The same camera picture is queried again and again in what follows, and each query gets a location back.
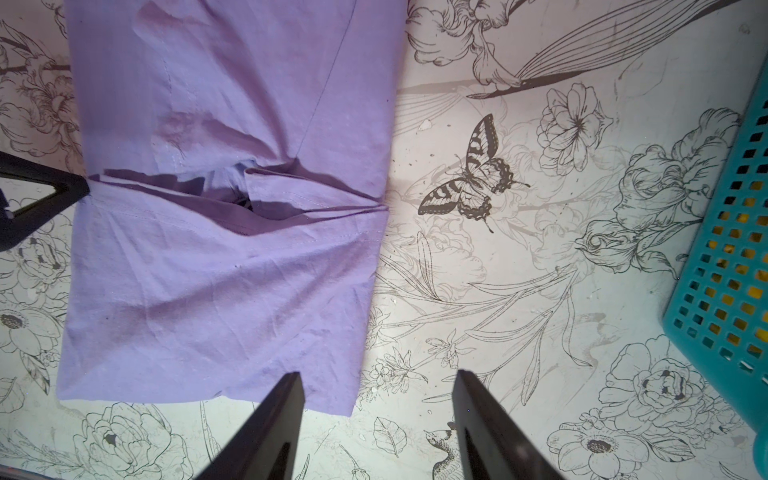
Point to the mustard yellow t-shirt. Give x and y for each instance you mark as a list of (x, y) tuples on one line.
[(737, 290)]

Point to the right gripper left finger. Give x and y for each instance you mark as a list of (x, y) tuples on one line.
[(265, 446)]

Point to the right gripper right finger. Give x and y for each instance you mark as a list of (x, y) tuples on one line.
[(491, 445)]

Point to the lavender purple t-shirt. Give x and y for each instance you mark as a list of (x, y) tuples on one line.
[(237, 155)]

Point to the teal plastic laundry basket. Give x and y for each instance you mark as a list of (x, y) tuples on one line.
[(738, 376)]

